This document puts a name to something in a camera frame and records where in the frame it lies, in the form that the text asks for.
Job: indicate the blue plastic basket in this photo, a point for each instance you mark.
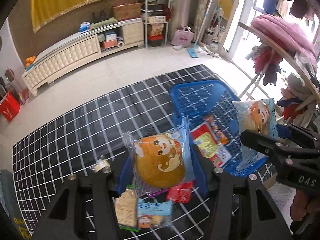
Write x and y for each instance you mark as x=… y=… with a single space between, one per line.
x=213 y=98

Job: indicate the bear bread snack pack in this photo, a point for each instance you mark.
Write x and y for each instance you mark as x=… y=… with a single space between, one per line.
x=160 y=161

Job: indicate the cream tv cabinet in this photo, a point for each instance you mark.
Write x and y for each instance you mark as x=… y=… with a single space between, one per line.
x=80 y=49

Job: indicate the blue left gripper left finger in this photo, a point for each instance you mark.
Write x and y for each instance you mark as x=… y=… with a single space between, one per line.
x=125 y=173

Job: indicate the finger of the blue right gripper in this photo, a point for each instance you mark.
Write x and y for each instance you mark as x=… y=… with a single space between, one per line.
x=283 y=131

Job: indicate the green cracker pack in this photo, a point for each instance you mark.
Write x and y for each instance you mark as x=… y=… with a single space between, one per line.
x=126 y=209

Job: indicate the pink tote bag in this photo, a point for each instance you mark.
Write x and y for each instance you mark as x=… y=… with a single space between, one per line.
x=182 y=37

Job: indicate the red small snack packet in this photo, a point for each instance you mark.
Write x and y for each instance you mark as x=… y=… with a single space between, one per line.
x=180 y=193

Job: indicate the brown cardboard box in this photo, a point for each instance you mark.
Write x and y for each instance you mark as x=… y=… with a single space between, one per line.
x=127 y=11

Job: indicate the small blue bear snack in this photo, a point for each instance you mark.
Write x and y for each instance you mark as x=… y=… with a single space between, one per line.
x=151 y=215

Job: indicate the purple snack packet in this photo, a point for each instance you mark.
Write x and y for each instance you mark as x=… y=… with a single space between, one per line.
x=157 y=193

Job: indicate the black white grid mat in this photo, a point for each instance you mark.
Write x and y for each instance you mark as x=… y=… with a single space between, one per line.
x=74 y=141

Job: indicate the red paper bag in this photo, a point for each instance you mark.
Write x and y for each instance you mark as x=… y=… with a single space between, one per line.
x=9 y=107

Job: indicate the blue flat mop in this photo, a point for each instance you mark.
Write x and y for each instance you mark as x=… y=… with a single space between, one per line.
x=191 y=51

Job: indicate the oranges on cabinet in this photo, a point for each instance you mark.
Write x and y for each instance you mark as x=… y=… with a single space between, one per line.
x=29 y=61

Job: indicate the red yellow snack pack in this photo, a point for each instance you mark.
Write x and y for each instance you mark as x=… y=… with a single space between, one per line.
x=211 y=141

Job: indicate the pink quilt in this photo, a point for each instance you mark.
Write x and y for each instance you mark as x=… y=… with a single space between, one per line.
x=291 y=35

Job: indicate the girl cartoon snack pack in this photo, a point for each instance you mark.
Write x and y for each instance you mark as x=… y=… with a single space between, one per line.
x=258 y=116

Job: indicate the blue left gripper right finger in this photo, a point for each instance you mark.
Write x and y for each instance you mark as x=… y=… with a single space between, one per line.
x=198 y=170

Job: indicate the white metal shelf rack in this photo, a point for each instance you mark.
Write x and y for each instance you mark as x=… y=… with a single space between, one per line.
x=156 y=16

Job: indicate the right hand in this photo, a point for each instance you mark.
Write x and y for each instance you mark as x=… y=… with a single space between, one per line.
x=301 y=206

